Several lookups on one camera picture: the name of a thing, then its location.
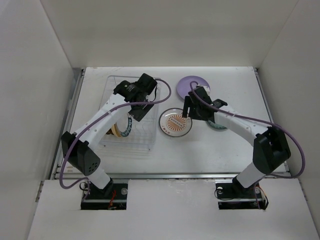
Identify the yellow brown patterned plate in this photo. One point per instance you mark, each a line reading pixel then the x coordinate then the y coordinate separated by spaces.
pixel 109 132

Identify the lavender purple plate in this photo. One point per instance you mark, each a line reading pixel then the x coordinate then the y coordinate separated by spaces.
pixel 183 86

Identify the white wire dish rack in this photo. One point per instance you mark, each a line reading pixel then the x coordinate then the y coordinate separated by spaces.
pixel 143 133

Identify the teal patterned small plate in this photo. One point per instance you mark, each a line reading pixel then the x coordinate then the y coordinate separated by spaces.
pixel 216 126

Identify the orange sunburst plate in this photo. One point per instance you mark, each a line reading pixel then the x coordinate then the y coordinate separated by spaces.
pixel 173 124

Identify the beige tan plate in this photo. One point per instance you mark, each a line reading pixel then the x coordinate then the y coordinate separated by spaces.
pixel 115 131

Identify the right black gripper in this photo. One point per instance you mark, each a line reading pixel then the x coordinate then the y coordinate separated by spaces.
pixel 188 100

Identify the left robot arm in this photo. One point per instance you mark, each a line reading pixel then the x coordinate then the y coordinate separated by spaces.
pixel 79 147

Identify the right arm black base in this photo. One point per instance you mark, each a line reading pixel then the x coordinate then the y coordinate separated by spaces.
pixel 231 197

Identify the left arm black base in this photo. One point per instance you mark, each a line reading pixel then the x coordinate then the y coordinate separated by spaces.
pixel 93 199

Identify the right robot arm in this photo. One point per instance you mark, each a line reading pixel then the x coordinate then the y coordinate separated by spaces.
pixel 270 146

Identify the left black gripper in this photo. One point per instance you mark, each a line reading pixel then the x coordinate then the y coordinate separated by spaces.
pixel 137 114

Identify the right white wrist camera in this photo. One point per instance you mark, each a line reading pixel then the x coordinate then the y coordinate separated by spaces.
pixel 205 88

